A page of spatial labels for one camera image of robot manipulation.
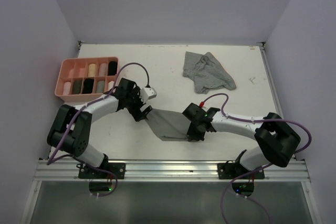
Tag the black rolled cloth back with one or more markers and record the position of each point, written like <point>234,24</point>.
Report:
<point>112,68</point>

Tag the black rolled cloth front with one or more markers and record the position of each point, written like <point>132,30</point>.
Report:
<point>87,86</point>

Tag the black rolled cloth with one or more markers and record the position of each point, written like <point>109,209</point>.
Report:
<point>112,68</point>
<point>87,86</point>

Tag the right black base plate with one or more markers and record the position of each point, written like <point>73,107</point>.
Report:
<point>231,170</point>

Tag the pink divided storage tray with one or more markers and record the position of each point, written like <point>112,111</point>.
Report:
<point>77,69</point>

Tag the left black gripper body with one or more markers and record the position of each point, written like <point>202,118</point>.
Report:
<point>134,103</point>

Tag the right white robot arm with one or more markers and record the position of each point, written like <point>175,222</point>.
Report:
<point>276,140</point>

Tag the white rolled cloth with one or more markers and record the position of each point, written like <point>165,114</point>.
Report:
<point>110,85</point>

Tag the beige rolled cloth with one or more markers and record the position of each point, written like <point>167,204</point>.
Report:
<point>103,69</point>

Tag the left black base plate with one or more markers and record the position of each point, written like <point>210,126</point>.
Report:
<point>86,172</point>

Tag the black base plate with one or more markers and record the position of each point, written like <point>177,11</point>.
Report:
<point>86,172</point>
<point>231,170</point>

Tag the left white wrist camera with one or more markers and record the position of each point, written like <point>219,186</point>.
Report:
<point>147,93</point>

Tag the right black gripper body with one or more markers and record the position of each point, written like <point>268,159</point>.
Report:
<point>194,131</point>

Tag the grey striped underwear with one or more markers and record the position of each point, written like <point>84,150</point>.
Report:
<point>206,72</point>

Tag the aluminium mounting rail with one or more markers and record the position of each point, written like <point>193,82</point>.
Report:
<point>168,171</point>

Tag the plain grey underwear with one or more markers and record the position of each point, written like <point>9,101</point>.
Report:
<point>168,125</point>

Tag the beige navy-trimmed underwear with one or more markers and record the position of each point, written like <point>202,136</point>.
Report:
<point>91,70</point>

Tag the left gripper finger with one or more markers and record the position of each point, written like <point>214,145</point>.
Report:
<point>139,116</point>
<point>146,109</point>

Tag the grey rolled cloth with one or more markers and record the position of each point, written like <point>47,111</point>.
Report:
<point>100,86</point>

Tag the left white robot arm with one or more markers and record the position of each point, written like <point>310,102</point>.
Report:
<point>70,130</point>

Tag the olive rolled cloth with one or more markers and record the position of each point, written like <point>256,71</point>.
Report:
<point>76,88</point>

